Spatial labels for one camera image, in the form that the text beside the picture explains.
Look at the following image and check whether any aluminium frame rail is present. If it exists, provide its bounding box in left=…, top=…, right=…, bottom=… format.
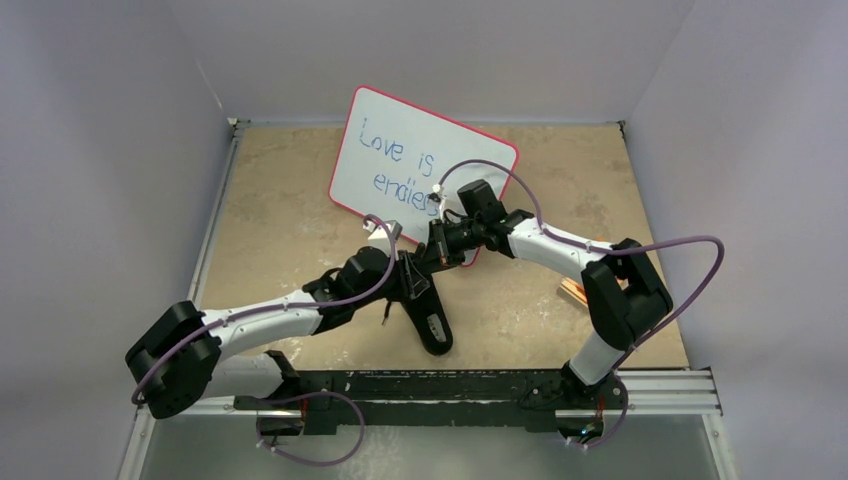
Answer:
left=136, top=119, right=723, bottom=419

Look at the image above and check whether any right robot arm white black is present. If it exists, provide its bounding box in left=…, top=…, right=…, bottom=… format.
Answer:
left=422, top=180, right=673, bottom=407

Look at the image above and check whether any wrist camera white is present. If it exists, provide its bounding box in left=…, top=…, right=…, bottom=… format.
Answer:
left=363, top=219, right=403, bottom=248
left=428, top=183, right=447, bottom=220

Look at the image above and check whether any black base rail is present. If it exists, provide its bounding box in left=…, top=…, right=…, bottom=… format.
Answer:
left=234, top=352, right=628, bottom=442

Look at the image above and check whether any black shoe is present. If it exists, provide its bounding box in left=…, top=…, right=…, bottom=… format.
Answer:
left=400, top=288, right=453, bottom=356

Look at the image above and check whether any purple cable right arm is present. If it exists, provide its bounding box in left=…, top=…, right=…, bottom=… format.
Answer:
left=433, top=158, right=726, bottom=372

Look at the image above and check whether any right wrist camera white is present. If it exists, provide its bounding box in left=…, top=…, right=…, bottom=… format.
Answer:
left=428, top=183, right=447, bottom=220

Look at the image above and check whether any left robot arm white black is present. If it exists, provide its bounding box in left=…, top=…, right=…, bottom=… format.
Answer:
left=125, top=246, right=453, bottom=419

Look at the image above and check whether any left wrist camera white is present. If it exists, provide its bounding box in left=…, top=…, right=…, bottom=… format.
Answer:
left=363, top=219, right=403, bottom=248

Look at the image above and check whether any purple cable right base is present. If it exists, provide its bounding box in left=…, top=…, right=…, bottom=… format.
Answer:
left=566, top=374, right=631, bottom=452

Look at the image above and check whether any purple cable base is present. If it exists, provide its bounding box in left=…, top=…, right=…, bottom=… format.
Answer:
left=566, top=374, right=631, bottom=452
left=254, top=390, right=367, bottom=467

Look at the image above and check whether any pink framed whiteboard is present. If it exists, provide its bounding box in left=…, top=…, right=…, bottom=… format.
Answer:
left=328, top=86, right=519, bottom=242

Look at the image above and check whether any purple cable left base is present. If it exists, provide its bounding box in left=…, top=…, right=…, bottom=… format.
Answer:
left=254, top=390, right=367, bottom=467

